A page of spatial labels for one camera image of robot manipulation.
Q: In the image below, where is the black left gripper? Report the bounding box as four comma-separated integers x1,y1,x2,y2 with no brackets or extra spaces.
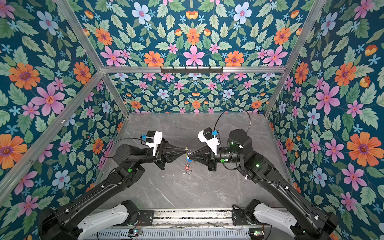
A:
134,137,186,171

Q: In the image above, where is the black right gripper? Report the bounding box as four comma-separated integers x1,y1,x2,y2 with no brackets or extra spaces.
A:
190,145,245,173

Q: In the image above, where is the large black yellow keyring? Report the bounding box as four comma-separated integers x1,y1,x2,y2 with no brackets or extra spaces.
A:
185,148,192,175

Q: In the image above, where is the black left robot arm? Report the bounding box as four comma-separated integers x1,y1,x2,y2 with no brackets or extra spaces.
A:
39,140,187,240

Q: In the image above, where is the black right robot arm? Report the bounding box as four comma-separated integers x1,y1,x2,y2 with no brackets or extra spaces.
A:
189,128,340,240

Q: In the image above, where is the white ventilation grille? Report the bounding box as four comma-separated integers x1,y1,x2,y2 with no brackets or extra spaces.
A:
86,228,251,240

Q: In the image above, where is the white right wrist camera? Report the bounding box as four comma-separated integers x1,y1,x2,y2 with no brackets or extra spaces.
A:
198,127,220,155

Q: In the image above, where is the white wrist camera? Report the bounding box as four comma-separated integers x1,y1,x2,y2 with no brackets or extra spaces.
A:
142,131,163,157
198,127,220,155

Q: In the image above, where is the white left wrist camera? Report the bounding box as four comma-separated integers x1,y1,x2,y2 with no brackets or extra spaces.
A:
142,131,163,157

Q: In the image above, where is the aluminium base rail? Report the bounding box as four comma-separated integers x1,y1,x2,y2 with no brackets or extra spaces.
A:
137,208,301,229

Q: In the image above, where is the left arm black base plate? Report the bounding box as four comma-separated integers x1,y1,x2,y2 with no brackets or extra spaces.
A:
112,209,155,227

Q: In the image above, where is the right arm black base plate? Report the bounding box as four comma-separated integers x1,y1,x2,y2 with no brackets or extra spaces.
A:
232,205,261,226

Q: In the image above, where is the black wall hook rack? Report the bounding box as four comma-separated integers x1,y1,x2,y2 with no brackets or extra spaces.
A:
160,67,224,74

